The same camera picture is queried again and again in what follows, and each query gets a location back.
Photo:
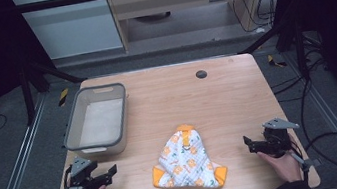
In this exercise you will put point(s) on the black frame post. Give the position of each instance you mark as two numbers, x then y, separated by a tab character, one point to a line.
27	95

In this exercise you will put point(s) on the person's right hand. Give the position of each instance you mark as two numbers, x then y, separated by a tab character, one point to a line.
283	168

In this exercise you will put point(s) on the white orange printed baby garment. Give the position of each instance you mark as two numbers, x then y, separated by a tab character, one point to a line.
185	164

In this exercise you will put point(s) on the black diagonal frame brace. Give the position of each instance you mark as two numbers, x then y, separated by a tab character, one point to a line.
266	37
58	72

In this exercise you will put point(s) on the white basket with grey rim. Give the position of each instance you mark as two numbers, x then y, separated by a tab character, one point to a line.
98	121

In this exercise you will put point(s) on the white cabinet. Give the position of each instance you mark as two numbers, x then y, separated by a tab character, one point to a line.
72	28

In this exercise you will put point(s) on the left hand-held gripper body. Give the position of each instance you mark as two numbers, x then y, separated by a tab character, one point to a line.
81	180

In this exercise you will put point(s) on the yellow black striped tape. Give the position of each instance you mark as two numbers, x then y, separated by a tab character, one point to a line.
275	62
63	97

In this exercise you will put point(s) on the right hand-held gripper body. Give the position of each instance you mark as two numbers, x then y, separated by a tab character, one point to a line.
278	142

